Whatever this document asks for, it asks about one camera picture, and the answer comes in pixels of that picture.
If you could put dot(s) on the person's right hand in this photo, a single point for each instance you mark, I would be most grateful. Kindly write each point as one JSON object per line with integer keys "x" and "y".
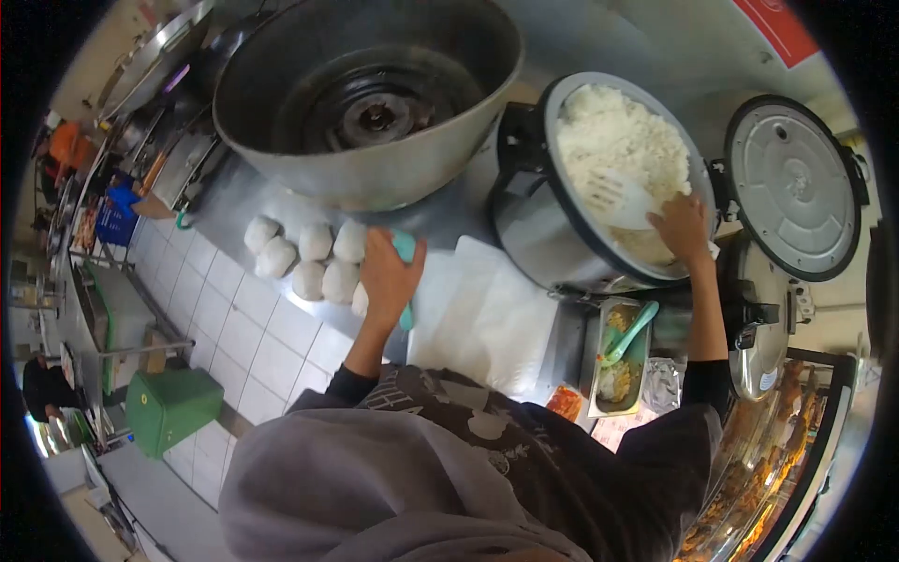
{"x": 685, "y": 232}

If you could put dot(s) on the person's left hand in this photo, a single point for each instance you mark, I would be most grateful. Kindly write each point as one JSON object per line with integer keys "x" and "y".
{"x": 386, "y": 281}

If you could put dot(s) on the person's right fingers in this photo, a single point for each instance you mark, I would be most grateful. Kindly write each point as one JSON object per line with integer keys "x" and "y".
{"x": 685, "y": 204}

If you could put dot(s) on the person's left thumb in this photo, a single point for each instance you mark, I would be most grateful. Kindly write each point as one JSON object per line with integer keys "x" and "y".
{"x": 416, "y": 258}

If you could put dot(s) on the person's right thumb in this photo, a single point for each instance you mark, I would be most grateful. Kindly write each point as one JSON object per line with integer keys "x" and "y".
{"x": 658, "y": 223}

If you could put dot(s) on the person's left fingers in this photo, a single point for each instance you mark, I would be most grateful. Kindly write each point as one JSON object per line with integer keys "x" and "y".
{"x": 376, "y": 240}

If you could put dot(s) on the teal plastic scoop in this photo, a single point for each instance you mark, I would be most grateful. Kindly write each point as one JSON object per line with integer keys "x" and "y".
{"x": 405, "y": 243}

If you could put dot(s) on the white rice paddle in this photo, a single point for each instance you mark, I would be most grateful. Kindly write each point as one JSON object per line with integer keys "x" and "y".
{"x": 618, "y": 200}

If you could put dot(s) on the pile of white wrapped parcels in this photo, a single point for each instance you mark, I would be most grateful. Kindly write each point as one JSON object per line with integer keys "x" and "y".
{"x": 316, "y": 260}

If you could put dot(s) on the large metal mixing bowl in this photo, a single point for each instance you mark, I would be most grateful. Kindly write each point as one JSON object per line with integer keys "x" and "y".
{"x": 379, "y": 161}

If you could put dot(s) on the cooked white rice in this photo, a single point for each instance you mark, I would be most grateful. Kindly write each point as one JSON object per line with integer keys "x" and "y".
{"x": 618, "y": 133}

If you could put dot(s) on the round rice cooker lid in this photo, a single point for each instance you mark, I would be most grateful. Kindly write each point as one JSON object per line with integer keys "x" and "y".
{"x": 790, "y": 186}

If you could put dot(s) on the teal plastic spoon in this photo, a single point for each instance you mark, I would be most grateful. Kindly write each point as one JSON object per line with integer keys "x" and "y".
{"x": 632, "y": 331}

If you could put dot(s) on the silver rice cooker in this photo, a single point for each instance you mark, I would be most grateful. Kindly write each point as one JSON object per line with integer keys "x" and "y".
{"x": 534, "y": 232}

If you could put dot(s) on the crumpled foil packet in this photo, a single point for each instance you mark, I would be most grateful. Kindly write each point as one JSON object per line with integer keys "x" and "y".
{"x": 661, "y": 385}

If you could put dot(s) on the metal food tray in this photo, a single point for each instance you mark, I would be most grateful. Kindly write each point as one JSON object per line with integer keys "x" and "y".
{"x": 621, "y": 390}

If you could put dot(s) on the orange sauce packet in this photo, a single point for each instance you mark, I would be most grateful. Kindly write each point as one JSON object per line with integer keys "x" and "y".
{"x": 564, "y": 403}

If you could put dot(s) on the red printed paper sheet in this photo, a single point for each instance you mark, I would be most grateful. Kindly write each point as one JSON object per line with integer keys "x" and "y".
{"x": 618, "y": 430}

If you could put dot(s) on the person's body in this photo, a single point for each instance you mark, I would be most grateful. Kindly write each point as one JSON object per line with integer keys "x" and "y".
{"x": 449, "y": 478}

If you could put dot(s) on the green plastic bin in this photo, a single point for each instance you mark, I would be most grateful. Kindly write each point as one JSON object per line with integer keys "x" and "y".
{"x": 172, "y": 411}

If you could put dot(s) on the glass display cabinet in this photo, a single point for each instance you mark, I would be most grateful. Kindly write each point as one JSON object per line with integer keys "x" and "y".
{"x": 772, "y": 463}

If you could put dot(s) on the metal work table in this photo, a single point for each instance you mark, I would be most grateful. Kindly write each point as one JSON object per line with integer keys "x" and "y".
{"x": 112, "y": 309}

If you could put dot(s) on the large metal wok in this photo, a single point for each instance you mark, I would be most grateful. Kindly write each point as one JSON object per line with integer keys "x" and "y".
{"x": 158, "y": 53}

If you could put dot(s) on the red wall sign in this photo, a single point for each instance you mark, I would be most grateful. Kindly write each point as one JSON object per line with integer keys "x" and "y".
{"x": 776, "y": 28}

